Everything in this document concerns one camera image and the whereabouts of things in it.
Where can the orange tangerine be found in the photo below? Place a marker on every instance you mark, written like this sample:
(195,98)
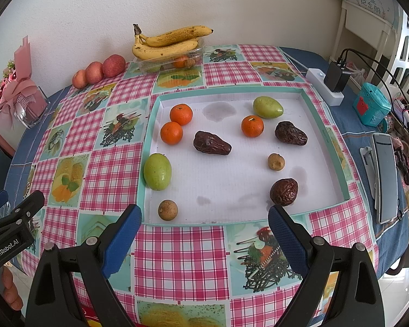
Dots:
(252,126)
(180,62)
(181,114)
(171,133)

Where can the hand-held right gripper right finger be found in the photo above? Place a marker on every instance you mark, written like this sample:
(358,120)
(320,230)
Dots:
(288,242)

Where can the brown kiwi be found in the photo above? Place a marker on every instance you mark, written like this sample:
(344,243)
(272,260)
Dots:
(276,161)
(167,209)

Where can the dark red apple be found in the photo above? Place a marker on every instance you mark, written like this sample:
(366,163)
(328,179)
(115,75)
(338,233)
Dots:
(113,65)

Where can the clear plastic fruit container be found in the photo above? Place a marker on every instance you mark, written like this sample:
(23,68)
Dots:
(150,65)

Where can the pale red apple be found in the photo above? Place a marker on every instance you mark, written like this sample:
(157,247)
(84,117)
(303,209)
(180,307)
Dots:
(79,79)

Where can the clear square vase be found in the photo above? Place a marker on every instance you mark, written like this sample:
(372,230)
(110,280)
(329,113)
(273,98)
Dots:
(37,109)

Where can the white lattice shelf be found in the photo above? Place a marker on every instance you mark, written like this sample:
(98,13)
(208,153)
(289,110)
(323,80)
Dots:
(400,41)

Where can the blue tablecloth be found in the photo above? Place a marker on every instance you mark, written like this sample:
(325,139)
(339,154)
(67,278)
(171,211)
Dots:
(358,133)

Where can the black charger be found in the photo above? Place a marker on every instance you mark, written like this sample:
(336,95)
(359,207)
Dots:
(335,76)

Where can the green pear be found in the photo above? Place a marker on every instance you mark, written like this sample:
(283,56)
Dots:
(268,107)

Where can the round dark wrinkled passion fruit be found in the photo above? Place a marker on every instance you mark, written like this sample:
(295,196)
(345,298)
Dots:
(284,191)

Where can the pink checked printed tablecloth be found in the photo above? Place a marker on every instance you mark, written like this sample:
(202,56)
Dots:
(180,255)

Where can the yellow banana bunch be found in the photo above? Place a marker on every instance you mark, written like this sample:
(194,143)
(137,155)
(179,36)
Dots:
(163,49)

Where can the white tray with teal rim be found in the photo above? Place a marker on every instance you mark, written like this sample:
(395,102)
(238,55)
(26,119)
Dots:
(225,184)

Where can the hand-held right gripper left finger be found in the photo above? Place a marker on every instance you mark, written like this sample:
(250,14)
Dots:
(122,238)

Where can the white phone stand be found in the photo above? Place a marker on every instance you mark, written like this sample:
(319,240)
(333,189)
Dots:
(367,163)

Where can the person's left hand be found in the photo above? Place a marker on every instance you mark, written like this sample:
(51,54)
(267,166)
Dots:
(12,289)

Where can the white wooden stand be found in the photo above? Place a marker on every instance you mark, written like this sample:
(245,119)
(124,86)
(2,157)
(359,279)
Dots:
(344,24)

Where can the pile of small sundries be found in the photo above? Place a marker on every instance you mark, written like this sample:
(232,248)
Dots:
(404,163)

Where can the pear-shaped dark wrinkled passion fruit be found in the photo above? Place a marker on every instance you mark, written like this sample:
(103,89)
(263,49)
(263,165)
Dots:
(290,133)

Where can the teal tin box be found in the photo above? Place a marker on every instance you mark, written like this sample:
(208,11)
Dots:
(371,105)

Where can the grey tablet on stand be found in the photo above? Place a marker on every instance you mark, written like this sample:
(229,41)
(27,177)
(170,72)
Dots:
(385,177)

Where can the white power strip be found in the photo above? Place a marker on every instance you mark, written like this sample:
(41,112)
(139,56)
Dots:
(318,76)

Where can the green mango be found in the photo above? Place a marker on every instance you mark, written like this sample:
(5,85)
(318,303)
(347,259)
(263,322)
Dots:
(157,171)

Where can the pink wrapped flower bouquet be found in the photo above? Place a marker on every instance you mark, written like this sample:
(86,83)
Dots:
(18,75)

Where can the long dark wrinkled passion fruit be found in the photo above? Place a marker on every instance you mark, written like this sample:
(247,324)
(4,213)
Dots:
(211,143)

